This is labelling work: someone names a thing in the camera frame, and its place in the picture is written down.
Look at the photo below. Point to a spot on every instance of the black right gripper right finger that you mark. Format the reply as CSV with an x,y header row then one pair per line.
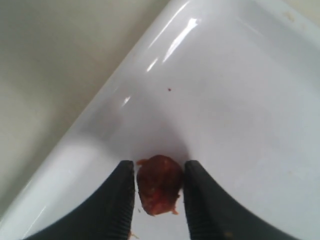
x,y
212,214

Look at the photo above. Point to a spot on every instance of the white rectangular plastic tray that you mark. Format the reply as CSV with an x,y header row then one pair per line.
x,y
233,84

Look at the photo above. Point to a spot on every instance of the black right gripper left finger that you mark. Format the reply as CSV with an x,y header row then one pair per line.
x,y
105,215

